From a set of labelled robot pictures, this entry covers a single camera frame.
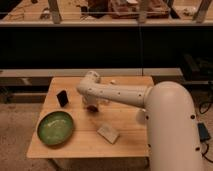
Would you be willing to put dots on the long wooden workbench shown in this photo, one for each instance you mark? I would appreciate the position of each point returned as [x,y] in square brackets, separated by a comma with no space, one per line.
[24,73]

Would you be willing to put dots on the wooden table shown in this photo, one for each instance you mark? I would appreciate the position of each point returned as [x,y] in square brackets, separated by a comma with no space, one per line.
[86,143]

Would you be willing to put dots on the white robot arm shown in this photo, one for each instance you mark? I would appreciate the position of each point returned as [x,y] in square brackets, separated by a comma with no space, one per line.
[173,136]

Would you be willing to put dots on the white paper cup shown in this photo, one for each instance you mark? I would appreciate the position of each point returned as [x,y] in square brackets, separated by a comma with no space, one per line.
[140,117]

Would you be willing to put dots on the blue foot pedal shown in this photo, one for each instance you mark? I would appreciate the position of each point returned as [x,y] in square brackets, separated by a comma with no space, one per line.
[203,132]

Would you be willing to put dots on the green ceramic bowl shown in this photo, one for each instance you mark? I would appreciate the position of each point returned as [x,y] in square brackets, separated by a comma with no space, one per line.
[55,128]

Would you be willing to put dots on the beige sponge block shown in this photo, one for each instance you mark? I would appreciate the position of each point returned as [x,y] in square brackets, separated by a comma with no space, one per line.
[108,132]

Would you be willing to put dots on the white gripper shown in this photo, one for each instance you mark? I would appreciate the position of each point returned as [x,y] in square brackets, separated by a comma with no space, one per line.
[89,101]

